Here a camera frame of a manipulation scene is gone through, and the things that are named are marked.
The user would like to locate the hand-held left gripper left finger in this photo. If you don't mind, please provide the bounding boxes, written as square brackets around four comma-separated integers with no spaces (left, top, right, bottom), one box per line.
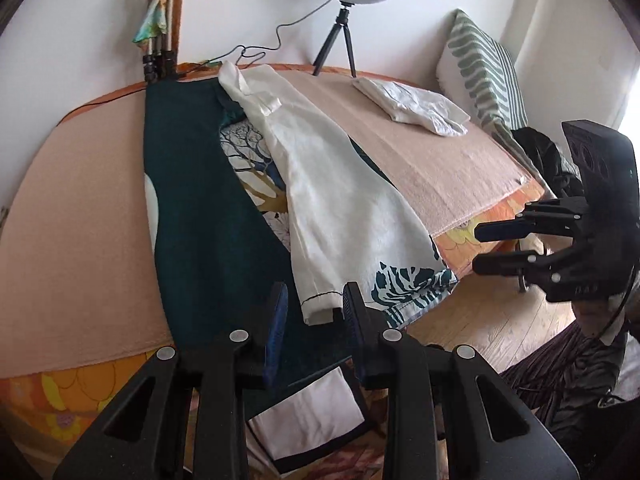
[52,281,291,480]

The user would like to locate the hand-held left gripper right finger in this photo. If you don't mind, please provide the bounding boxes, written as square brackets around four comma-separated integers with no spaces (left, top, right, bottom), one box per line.
[341,281,581,480]

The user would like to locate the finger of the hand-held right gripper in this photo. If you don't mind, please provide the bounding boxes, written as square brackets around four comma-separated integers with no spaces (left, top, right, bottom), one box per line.
[474,196,590,243]
[472,237,601,304]

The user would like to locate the dark green printed cloth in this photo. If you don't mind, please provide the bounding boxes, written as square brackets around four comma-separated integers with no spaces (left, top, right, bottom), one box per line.
[142,77,458,478]

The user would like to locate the white garment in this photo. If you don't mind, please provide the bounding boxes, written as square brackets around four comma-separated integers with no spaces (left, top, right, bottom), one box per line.
[217,60,448,326]

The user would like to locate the folded white clothes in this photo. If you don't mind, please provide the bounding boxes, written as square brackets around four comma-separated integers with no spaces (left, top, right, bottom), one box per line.
[352,77,472,137]

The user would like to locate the black clothing pile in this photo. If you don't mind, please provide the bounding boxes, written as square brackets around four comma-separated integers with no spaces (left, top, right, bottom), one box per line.
[510,127,586,201]

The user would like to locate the person's striped pants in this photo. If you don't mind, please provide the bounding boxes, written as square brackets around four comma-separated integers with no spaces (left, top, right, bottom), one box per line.
[500,330,640,456]

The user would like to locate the green striped pillow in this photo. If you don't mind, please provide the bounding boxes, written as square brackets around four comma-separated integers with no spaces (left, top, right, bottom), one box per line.
[437,8,531,161]

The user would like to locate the beige blanket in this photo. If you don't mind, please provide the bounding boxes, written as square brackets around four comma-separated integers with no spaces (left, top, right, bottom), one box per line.
[0,65,533,378]

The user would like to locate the orange floral bedsheet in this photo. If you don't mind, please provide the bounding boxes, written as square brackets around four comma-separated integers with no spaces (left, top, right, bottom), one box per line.
[0,62,546,461]

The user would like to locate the black tripod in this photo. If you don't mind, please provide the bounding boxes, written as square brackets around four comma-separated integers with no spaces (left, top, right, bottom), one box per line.
[312,2,358,78]

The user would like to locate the folded metal tripod stand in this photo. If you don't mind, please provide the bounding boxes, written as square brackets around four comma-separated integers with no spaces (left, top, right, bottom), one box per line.
[142,0,181,83]

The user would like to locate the folded tripod with colourful scarf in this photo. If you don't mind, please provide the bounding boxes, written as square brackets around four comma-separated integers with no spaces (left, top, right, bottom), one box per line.
[131,0,188,68]

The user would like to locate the black ring light cable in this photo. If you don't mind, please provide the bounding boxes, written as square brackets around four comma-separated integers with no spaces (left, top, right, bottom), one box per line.
[200,0,333,68]

